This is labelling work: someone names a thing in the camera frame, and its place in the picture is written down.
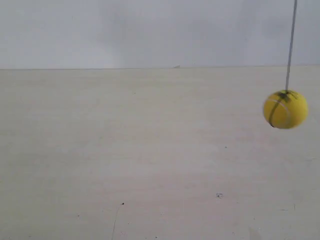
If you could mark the yellow tennis ball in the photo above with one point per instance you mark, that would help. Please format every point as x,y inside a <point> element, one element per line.
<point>285,109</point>

